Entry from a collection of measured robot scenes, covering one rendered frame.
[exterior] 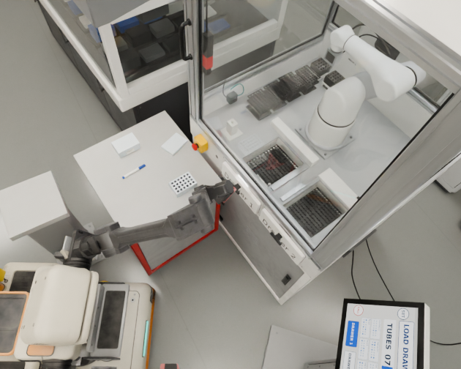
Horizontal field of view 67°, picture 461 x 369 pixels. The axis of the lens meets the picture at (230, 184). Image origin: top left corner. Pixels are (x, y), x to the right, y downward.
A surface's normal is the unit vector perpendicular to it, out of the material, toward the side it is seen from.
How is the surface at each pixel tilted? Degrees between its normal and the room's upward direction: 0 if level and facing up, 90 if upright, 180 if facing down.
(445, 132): 90
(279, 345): 3
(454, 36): 0
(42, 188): 0
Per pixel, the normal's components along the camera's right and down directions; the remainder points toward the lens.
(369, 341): -0.69, -0.52
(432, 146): -0.80, 0.50
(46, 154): 0.07, -0.48
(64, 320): 0.72, -0.33
